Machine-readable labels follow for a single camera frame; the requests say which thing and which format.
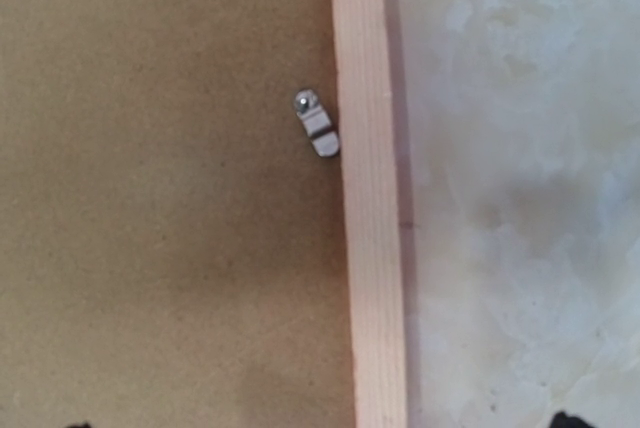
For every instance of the brown cardboard backing board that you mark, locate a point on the brown cardboard backing board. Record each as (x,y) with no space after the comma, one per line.
(172,249)

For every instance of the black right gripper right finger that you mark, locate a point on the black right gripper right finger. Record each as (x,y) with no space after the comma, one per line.
(564,420)

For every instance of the red wooden picture frame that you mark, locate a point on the red wooden picture frame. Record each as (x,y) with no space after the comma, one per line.
(371,98)

